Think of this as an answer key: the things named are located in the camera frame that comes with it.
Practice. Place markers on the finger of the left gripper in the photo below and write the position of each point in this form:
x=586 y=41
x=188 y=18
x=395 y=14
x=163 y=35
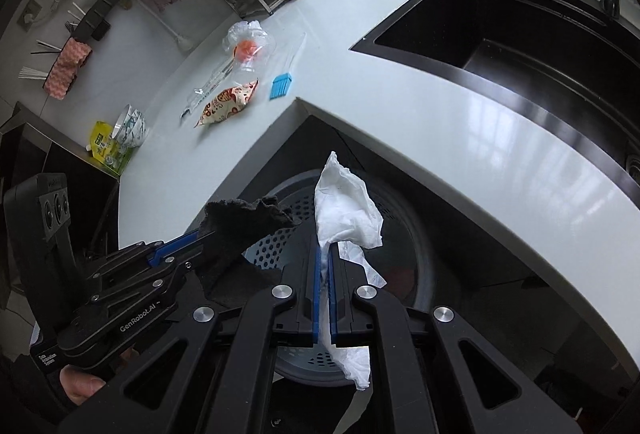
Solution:
x=164 y=250

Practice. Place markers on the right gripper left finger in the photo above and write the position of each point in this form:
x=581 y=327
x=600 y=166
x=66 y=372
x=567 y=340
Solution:
x=296 y=319

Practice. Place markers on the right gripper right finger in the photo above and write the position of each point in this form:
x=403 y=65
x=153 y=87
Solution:
x=348 y=322

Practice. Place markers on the dark grey rag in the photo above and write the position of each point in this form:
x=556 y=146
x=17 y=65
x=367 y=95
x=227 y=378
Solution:
x=228 y=279

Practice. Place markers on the white paper tissue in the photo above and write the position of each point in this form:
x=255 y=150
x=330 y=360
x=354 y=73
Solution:
x=345 y=214

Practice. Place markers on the red white snack bag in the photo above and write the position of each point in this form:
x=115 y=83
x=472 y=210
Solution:
x=227 y=103

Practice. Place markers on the blue silicone basting brush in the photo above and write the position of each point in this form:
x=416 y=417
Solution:
x=282 y=82

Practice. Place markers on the black kitchen sink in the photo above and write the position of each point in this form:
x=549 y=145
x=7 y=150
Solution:
x=563 y=64

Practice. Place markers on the person's left hand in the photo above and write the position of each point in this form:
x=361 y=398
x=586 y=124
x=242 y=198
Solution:
x=79 y=386

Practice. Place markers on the yellow green packet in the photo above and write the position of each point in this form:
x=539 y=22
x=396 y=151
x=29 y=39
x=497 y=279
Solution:
x=107 y=151

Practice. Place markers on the stacked floral ceramic bowls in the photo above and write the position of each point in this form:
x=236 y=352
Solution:
x=130 y=128

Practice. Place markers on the clear packet with chopsticks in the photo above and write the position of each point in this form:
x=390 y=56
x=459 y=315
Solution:
x=199 y=95

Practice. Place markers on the white dish brush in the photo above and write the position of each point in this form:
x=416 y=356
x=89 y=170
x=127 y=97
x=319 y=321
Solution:
x=184 y=44

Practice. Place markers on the pink wavy sponge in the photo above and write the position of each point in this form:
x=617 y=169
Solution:
x=65 y=69

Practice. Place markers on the clear plastic cup orange lid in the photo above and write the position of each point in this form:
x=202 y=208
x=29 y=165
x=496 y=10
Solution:
x=249 y=45

